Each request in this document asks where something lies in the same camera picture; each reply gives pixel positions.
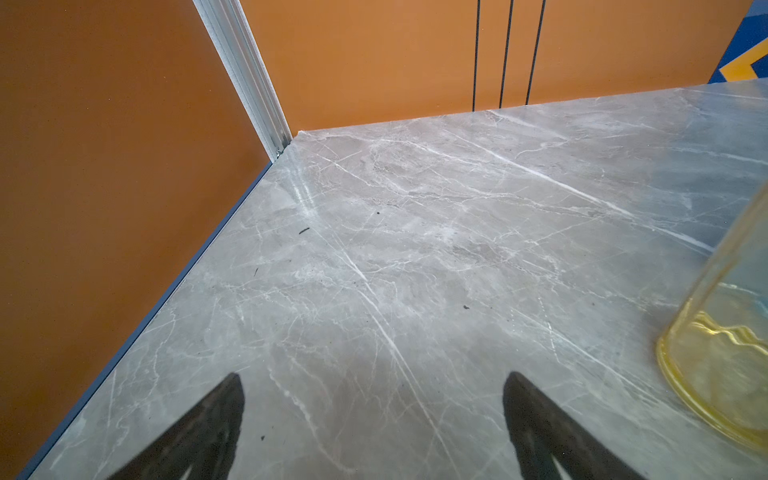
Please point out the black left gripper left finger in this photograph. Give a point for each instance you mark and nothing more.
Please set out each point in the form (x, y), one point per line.
(200, 445)

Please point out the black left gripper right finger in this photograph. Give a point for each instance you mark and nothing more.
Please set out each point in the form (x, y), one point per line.
(546, 439)

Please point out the tall yellow glass rear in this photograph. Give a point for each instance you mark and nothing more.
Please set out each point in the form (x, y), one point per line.
(714, 353)

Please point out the aluminium corner post left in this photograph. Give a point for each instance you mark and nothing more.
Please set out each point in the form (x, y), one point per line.
(227, 26)

